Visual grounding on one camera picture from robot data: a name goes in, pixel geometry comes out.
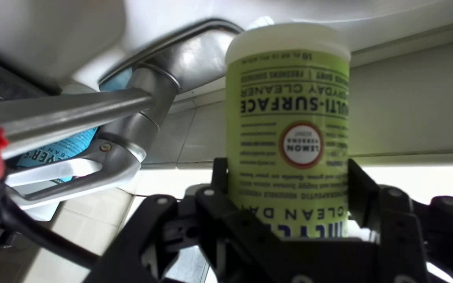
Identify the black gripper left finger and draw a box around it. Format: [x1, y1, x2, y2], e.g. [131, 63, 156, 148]
[84, 156, 312, 283]

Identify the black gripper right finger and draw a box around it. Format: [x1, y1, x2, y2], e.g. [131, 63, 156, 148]
[348, 159, 453, 283]

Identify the yellow green cleaner bottle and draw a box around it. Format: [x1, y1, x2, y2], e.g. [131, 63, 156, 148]
[224, 21, 353, 242]

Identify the chrome sink faucet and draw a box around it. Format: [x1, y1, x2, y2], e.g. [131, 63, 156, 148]
[0, 18, 248, 211]

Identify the pump bottle with blue label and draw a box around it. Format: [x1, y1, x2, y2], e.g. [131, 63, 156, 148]
[13, 68, 134, 186]

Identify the white double basin sink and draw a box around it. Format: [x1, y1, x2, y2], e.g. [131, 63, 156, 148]
[0, 0, 453, 91]

